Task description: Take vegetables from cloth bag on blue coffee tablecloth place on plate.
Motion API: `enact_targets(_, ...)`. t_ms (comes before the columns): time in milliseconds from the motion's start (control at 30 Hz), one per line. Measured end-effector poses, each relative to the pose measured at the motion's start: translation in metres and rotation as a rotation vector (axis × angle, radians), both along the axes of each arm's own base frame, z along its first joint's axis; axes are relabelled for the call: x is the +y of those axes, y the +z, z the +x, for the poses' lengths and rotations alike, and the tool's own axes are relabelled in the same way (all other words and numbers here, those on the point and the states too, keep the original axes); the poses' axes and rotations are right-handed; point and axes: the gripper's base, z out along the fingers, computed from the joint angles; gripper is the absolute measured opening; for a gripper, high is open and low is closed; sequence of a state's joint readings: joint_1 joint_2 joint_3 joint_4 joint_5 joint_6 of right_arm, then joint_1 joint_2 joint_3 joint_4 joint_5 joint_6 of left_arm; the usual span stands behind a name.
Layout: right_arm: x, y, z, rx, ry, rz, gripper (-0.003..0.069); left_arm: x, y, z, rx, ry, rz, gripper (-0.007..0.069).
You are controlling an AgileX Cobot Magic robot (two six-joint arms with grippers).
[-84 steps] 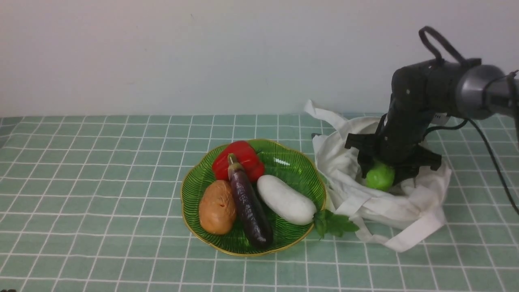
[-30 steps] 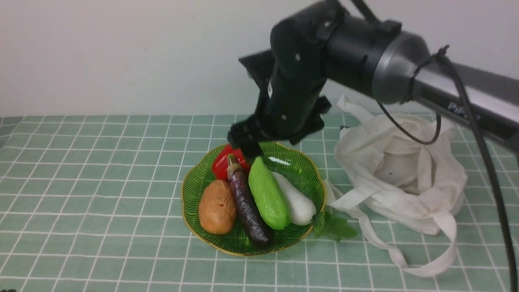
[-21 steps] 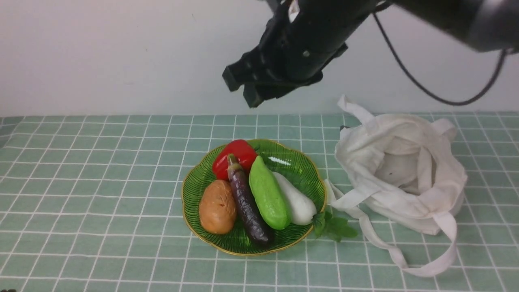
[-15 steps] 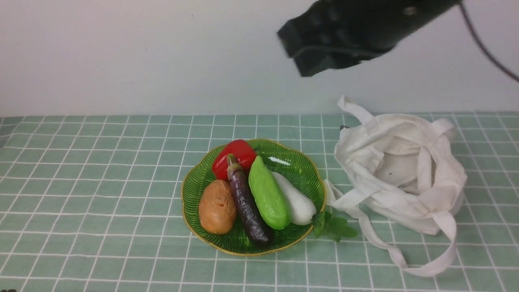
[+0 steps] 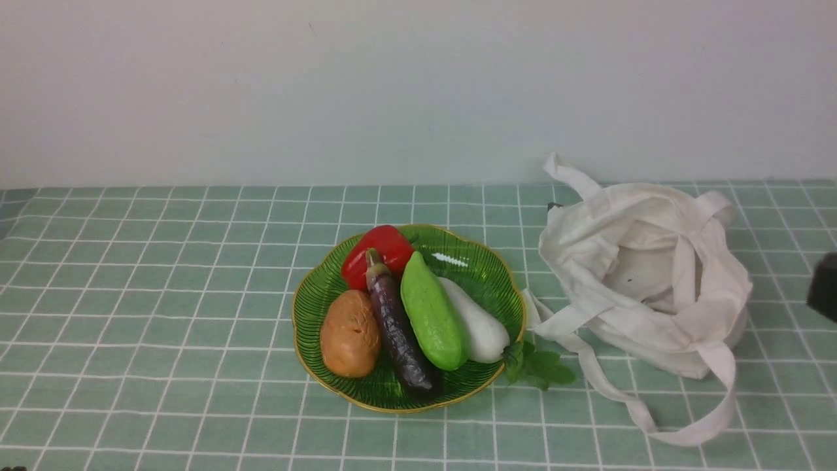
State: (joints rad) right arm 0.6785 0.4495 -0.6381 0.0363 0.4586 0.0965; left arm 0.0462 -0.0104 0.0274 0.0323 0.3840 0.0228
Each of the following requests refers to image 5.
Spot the red bell pepper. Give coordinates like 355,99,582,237
341,226,415,291

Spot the white cloth tote bag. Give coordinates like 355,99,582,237
522,153,753,447

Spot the brown potato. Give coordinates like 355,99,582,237
320,290,381,378

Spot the green glass plate gold rim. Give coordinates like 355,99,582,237
291,224,527,414

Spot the white radish with green leaves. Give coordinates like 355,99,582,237
439,277,576,391

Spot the light green gourd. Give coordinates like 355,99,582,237
400,251,470,372

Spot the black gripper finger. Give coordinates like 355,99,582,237
806,253,837,324

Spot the green checkered tablecloth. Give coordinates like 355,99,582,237
1,180,836,470

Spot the dark purple eggplant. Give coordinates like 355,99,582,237
364,248,443,400

